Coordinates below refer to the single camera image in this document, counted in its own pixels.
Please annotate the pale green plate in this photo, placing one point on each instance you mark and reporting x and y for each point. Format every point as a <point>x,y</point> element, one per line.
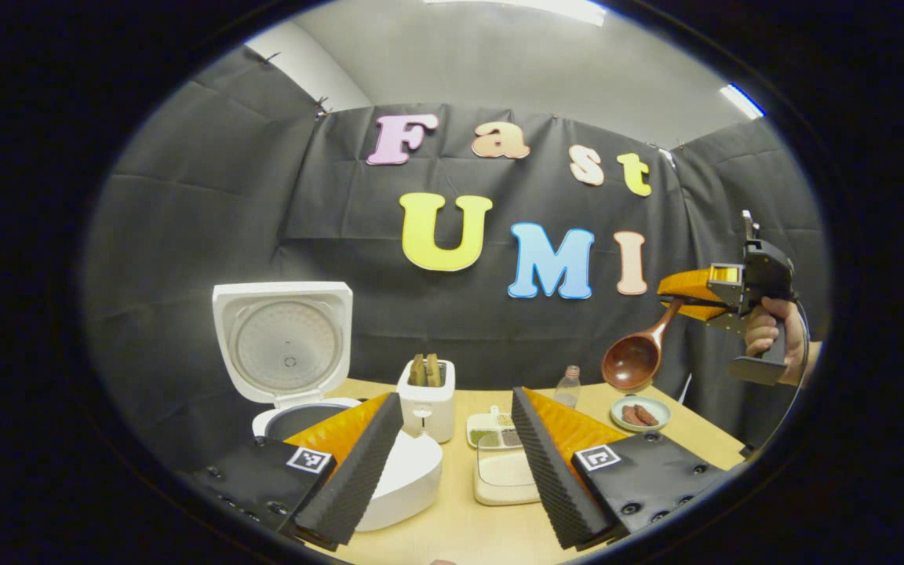
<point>618,420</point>

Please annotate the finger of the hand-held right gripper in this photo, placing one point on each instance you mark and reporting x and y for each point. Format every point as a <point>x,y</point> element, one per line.
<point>723,318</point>
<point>699,284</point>

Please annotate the long ceiling light panel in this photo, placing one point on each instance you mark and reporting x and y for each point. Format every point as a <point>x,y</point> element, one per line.
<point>523,8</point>

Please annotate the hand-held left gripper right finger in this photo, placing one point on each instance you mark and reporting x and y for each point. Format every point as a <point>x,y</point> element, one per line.
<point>552,479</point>

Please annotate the clear tray of white rice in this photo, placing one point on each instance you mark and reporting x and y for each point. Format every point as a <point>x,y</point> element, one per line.
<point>503,475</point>

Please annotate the brown meat slice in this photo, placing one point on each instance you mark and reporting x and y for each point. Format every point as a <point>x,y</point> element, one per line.
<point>631,416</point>
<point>648,414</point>

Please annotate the white divided grain dish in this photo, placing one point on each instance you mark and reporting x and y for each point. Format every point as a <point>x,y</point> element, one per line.
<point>486,433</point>

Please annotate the white toaster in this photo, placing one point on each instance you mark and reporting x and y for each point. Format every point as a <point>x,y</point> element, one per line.
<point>428,412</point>

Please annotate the small ceiling light panel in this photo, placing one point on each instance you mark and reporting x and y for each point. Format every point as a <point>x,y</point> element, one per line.
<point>742,100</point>

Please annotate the clear plastic bottle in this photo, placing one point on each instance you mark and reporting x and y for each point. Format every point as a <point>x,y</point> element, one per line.
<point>568,391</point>

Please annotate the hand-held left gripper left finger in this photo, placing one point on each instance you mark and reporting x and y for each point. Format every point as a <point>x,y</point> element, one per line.
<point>354,479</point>

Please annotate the black backdrop cloth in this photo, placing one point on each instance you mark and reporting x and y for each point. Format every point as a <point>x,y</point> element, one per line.
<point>185,235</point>

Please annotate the brown bread slice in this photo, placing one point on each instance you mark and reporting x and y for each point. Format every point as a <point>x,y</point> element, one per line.
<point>434,370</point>
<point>417,370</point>

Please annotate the brown wooden spoon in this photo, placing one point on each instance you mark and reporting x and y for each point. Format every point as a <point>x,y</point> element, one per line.
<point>632,362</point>

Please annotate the white rice cooker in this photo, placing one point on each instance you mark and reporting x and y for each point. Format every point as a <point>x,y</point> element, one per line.
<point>283,345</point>

